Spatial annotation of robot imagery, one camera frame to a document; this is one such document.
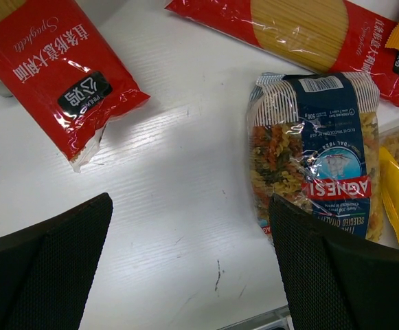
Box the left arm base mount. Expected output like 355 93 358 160
219 305 290 330

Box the red spaghetti bag with label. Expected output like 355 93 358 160
0 1 148 171

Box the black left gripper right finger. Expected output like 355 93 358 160
269 195 399 329

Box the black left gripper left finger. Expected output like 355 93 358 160
0 192 113 329

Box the Agnesi tricolour fusilli bag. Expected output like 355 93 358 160
247 72 384 242

